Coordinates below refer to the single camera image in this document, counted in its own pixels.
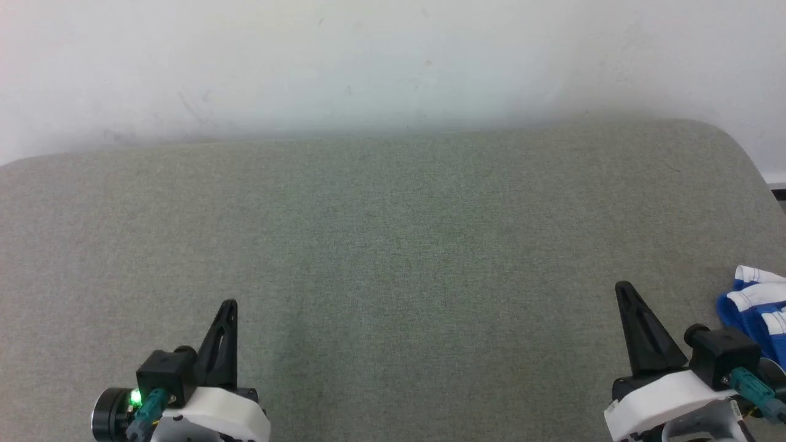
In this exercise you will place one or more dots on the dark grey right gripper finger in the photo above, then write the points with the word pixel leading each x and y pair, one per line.
pixel 648 344

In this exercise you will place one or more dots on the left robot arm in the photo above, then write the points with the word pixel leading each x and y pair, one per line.
pixel 109 417

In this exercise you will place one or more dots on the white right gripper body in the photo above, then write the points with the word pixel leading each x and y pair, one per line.
pixel 663 396

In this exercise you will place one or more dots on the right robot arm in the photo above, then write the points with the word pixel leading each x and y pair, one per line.
pixel 706 425

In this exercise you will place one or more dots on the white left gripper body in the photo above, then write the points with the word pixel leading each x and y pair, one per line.
pixel 215 417

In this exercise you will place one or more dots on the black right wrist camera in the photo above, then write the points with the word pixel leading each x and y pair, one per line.
pixel 727 356

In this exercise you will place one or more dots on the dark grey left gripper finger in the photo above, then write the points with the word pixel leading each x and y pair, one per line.
pixel 220 356

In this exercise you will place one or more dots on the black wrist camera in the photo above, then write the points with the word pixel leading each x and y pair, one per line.
pixel 164 374
pixel 727 356

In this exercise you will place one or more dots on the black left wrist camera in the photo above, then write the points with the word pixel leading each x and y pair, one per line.
pixel 164 374

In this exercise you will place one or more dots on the blue garment with white bands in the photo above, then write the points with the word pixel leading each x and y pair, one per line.
pixel 752 307

